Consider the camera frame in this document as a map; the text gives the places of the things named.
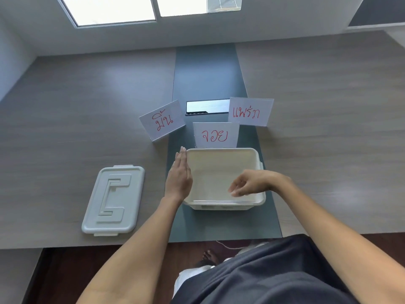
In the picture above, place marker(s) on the person's bare foot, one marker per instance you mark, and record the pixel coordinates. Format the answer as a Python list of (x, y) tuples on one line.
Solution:
[(209, 258)]

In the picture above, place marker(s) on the person's left hand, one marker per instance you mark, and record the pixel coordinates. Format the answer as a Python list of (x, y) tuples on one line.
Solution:
[(177, 180)]

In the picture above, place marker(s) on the wide white name card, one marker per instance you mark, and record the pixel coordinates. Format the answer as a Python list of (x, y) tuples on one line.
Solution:
[(250, 112)]

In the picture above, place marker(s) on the person's left forearm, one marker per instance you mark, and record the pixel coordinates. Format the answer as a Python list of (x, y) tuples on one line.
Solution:
[(136, 250)]

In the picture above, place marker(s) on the person's right fingers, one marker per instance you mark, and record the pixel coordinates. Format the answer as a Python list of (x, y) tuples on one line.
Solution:
[(238, 188)]

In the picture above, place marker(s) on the small white name card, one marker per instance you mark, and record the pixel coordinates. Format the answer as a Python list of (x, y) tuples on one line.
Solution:
[(215, 135)]

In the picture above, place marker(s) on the black table socket panel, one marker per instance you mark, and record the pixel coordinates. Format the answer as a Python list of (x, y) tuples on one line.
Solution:
[(205, 107)]

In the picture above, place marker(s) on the white plastic box lid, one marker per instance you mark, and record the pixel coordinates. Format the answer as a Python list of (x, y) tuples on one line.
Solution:
[(114, 201)]

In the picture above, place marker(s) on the person's right forearm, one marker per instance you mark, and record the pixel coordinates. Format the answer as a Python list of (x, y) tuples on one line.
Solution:
[(332, 224)]

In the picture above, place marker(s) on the white trousers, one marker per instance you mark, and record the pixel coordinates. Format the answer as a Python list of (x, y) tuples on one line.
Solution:
[(186, 278)]

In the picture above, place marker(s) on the person's left thumb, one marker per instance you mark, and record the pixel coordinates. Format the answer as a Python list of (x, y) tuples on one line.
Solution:
[(189, 178)]

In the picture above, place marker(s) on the dark grey shirt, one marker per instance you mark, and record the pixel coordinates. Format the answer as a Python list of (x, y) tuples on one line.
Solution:
[(272, 275)]

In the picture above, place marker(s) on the white plastic storage box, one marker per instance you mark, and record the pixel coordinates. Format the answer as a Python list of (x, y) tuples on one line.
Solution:
[(218, 167)]

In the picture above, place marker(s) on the person's right hand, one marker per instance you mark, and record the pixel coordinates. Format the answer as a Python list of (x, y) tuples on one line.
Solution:
[(256, 183)]

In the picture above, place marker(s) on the tilted white name card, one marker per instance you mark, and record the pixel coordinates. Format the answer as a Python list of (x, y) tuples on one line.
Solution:
[(162, 120)]

